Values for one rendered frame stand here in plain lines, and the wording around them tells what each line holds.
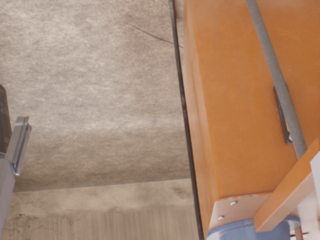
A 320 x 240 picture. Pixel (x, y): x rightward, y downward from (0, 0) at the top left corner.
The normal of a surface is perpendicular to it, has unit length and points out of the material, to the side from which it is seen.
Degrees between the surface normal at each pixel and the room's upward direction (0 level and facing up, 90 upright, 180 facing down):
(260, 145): 90
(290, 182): 90
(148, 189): 90
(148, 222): 90
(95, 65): 0
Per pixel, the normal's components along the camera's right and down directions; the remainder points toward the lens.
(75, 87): 0.11, 0.91
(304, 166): -0.99, 0.07
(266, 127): -0.04, -0.41
